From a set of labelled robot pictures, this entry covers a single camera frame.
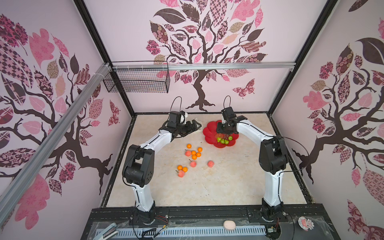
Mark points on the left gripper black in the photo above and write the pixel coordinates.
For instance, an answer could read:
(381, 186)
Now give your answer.
(190, 129)

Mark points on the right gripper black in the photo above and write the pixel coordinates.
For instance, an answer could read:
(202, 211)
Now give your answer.
(219, 129)

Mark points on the red flower-shaped fruit bowl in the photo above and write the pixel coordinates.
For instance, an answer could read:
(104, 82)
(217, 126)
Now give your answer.
(211, 130)

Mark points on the pink fake peach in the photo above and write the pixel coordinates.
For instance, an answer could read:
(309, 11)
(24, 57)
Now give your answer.
(181, 173)
(210, 164)
(188, 153)
(193, 163)

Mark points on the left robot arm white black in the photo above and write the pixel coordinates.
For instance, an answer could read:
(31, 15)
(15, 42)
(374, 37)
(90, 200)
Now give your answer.
(139, 166)

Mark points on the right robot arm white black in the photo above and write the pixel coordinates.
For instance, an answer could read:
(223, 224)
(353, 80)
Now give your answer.
(273, 158)

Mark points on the pink round sticker toy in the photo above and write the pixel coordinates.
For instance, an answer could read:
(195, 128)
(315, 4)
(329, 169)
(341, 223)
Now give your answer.
(306, 224)

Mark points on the white stapler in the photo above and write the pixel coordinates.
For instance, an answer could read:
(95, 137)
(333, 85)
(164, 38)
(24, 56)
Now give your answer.
(108, 233)

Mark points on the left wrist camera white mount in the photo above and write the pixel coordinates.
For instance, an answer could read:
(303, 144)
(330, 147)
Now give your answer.
(183, 117)

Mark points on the aluminium rail back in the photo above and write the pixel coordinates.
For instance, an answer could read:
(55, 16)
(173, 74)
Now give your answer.
(220, 66)

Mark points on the aluminium rail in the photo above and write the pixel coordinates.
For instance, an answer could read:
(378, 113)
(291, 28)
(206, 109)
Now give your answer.
(220, 66)
(22, 181)

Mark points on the black wire basket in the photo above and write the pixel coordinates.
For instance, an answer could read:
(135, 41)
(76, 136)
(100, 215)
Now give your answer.
(138, 77)

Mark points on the white slotted cable duct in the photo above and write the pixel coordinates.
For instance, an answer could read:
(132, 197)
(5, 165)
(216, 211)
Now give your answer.
(174, 232)

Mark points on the aluminium rail left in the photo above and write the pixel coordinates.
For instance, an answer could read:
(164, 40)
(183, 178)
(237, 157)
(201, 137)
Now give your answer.
(22, 181)

